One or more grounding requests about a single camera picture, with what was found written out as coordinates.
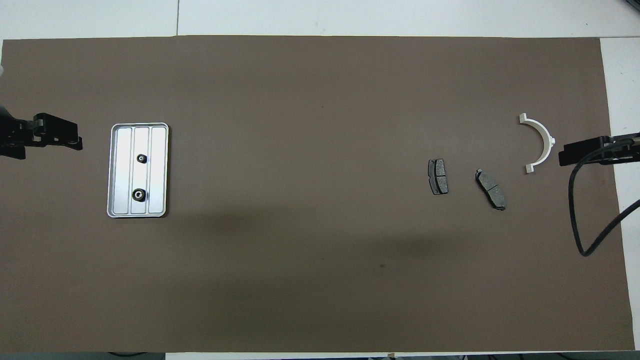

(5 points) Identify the short dark brake pad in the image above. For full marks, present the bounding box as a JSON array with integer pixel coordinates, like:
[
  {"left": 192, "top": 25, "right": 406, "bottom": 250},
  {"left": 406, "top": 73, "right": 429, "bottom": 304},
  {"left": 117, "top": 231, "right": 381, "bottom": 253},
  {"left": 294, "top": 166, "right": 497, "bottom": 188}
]
[{"left": 427, "top": 158, "right": 449, "bottom": 196}]

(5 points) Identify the long dark brake pad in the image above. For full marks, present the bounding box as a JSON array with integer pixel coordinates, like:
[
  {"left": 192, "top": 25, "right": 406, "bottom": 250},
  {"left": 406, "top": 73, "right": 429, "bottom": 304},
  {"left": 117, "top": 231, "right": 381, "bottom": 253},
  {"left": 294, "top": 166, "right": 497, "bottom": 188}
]
[{"left": 474, "top": 168, "right": 507, "bottom": 211}]

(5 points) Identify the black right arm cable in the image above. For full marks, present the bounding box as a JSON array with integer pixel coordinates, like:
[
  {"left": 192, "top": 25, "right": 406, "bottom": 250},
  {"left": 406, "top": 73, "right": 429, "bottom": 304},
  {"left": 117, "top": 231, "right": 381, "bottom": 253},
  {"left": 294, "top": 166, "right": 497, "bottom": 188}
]
[{"left": 570, "top": 135, "right": 640, "bottom": 257}]

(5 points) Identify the white semicircular bracket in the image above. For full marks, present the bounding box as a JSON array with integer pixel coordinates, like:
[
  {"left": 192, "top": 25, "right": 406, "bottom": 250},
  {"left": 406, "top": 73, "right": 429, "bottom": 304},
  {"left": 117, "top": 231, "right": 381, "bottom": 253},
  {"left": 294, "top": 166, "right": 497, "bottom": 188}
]
[{"left": 518, "top": 113, "right": 556, "bottom": 175}]

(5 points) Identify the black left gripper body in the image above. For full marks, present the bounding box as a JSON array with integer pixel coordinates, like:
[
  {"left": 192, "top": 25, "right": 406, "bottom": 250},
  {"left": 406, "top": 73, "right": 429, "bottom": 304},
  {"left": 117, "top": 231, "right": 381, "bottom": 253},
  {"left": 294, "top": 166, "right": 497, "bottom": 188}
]
[{"left": 0, "top": 106, "right": 36, "bottom": 161}]

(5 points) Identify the silver metal tray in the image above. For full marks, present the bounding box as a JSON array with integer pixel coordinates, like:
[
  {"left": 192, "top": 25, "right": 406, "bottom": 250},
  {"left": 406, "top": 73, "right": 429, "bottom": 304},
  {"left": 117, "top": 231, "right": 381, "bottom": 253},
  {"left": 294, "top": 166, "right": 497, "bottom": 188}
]
[{"left": 106, "top": 122, "right": 170, "bottom": 219}]

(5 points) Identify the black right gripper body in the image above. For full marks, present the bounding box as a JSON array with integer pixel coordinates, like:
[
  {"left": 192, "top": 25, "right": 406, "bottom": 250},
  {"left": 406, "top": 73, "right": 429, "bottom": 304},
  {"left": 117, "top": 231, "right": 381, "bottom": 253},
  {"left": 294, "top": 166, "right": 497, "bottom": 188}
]
[{"left": 611, "top": 131, "right": 640, "bottom": 166}]

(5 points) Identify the brown table mat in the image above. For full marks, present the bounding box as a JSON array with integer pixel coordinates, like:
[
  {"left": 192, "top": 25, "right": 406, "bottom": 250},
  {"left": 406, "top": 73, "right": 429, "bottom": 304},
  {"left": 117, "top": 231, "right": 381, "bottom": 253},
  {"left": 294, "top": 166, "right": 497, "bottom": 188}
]
[{"left": 0, "top": 35, "right": 636, "bottom": 353}]

